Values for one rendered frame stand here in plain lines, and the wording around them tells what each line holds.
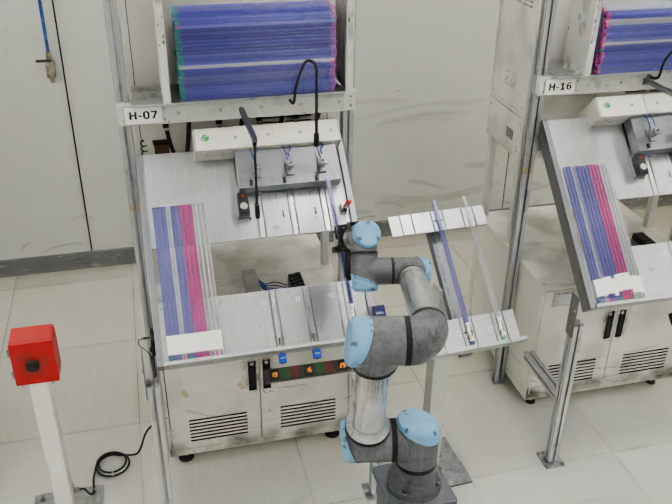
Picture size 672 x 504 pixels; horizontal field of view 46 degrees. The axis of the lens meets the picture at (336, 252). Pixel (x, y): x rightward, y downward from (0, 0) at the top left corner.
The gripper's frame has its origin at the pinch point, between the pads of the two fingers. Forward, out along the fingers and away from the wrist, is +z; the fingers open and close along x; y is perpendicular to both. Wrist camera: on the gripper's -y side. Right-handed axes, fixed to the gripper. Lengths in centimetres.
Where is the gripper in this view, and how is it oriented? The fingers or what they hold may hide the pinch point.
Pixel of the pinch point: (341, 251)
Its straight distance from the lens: 249.1
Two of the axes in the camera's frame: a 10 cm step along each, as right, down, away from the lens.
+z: -2.1, 0.8, 9.7
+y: -1.3, -9.9, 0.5
